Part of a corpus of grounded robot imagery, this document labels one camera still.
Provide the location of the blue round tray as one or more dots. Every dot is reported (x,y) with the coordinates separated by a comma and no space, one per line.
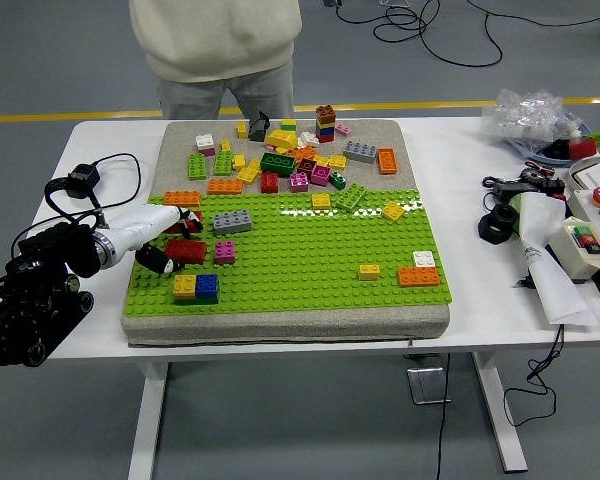
(535,155)

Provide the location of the white button control box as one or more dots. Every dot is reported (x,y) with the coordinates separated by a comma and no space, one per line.
(587,210)

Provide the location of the black plug adapter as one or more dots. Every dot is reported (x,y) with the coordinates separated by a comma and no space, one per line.
(85,172)

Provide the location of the magenta two-by-two brick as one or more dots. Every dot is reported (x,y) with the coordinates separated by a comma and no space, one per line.
(299,183)
(320,175)

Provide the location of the white two-by-two brick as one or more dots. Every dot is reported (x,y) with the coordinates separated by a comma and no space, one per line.
(204,141)
(424,258)

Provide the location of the person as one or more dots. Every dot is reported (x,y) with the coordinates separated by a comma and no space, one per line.
(215,40)

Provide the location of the large black nut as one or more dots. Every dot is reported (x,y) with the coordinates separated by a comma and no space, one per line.
(490,232)

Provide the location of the red two-by-four brick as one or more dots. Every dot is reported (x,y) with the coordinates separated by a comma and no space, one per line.
(189,251)
(171,229)

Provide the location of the orange two-by-four brick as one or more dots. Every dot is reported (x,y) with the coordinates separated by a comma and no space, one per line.
(225,187)
(418,276)
(182,199)
(387,161)

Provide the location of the grey-brown cushion mat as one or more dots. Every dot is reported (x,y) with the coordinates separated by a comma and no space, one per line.
(280,327)

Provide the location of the dark red brick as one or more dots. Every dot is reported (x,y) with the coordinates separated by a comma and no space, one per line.
(306,166)

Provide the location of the lime two-by-four brick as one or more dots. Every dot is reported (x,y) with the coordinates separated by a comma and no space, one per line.
(351,197)
(197,167)
(223,163)

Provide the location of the yellow two-by-four brick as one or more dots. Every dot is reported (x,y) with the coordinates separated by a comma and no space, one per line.
(248,171)

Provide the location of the black power adapter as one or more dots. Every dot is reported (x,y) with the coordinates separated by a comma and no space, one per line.
(515,188)

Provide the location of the grey two-by-four brick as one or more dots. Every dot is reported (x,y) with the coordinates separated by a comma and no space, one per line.
(232,222)
(360,152)

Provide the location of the red two-by-two brick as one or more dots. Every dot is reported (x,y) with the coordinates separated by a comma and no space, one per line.
(269,183)

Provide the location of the blue two-by-two brick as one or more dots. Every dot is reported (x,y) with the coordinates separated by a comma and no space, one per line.
(207,285)

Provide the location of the small yellow brick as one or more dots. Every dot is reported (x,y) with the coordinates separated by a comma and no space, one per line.
(225,145)
(241,131)
(238,162)

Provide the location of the dark grey roof piece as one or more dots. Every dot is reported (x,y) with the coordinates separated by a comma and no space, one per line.
(258,129)

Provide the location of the small white switch box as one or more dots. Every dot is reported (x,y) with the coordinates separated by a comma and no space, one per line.
(570,250)

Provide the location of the small black plug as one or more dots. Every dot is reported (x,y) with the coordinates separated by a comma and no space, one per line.
(525,283)

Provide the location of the white paper sheet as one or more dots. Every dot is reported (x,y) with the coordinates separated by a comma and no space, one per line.
(555,290)

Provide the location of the brown two-by-two brick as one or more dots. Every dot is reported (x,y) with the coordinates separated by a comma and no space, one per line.
(326,115)

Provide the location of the dark green two-by-four brick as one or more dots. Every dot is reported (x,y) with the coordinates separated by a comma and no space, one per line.
(277,164)

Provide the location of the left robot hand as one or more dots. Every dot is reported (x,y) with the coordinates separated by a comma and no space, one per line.
(145,222)

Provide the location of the pink two-by-two brick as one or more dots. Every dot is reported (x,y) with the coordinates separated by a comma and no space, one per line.
(225,252)

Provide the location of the small lime brick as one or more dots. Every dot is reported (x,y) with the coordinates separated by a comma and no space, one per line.
(598,138)

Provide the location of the green studded baseplate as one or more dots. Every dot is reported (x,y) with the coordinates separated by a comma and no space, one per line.
(305,285)

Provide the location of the yellow two-by-two brick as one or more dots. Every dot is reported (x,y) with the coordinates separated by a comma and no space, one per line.
(338,162)
(369,272)
(184,285)
(393,211)
(321,201)

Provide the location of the yellow curved brick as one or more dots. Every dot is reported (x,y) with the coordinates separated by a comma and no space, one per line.
(281,138)

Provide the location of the metal foot plate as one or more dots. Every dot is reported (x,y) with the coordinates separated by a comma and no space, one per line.
(425,387)

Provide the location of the black electronic module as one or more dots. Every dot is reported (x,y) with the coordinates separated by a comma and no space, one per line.
(554,186)

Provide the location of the clear plastic bag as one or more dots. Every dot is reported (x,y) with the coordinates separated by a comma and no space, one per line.
(525,117)

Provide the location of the white table leg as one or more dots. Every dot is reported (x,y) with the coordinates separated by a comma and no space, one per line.
(500,415)
(147,425)

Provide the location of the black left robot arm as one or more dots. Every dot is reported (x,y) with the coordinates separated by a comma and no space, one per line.
(55,250)

